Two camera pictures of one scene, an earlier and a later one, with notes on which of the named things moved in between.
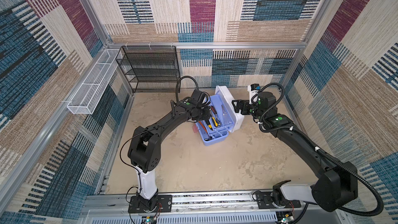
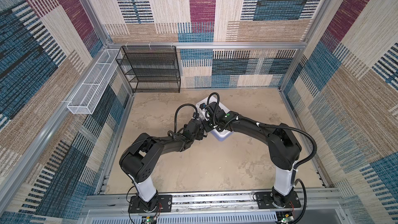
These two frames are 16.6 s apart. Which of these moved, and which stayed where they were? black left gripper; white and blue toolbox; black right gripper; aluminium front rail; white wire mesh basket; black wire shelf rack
Moved: black left gripper; black right gripper; white and blue toolbox
Stayed: black wire shelf rack; aluminium front rail; white wire mesh basket
